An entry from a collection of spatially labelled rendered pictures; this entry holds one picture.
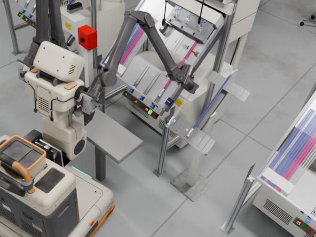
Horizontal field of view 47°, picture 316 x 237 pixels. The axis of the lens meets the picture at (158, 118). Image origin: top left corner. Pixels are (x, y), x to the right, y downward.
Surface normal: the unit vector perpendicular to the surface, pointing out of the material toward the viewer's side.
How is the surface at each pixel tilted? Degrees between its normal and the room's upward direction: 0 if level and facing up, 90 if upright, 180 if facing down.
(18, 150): 0
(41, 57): 48
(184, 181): 0
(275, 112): 0
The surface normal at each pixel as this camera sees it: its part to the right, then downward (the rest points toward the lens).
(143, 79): -0.41, -0.19
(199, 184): 0.10, -0.71
